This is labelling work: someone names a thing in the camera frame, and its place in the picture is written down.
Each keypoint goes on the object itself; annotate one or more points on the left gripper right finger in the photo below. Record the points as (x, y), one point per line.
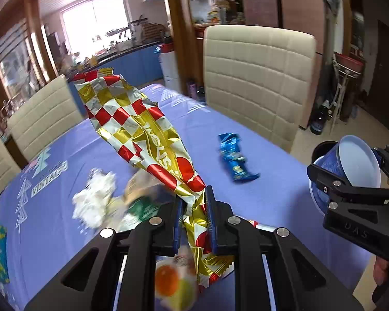
(273, 269)

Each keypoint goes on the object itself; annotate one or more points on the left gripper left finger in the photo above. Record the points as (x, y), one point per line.
(115, 271)

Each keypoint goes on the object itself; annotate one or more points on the blue plastic bowl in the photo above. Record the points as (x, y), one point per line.
(352, 159)

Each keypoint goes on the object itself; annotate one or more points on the white tissue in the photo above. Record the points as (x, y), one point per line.
(91, 203)

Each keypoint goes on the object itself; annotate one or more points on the green white carton box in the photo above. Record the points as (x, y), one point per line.
(142, 197)

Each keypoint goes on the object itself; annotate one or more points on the blue snack wrapper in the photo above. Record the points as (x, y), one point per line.
(233, 159)

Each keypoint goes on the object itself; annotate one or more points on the red gold checkered wrapper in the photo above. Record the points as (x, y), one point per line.
(141, 134)

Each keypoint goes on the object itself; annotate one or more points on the black round trash bin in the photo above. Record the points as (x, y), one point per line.
(322, 149)

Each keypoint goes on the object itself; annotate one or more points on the person's right hand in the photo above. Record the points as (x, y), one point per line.
(381, 278)

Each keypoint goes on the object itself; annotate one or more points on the dark blue water jug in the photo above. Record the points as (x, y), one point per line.
(320, 117)

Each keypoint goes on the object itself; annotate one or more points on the white metal plant stand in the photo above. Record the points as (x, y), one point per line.
(345, 69)

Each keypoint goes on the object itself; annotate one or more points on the cream chair right side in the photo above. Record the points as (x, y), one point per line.
(246, 79)

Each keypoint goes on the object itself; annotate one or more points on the cream chair far left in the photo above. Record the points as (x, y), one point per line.
(44, 117)

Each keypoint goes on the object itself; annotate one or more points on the pink double door refrigerator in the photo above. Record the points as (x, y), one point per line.
(300, 25)

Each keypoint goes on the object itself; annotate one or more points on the white water dispenser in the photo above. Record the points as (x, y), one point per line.
(168, 63)

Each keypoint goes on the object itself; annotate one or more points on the blue kitchen cabinet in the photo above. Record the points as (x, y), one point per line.
(139, 66)

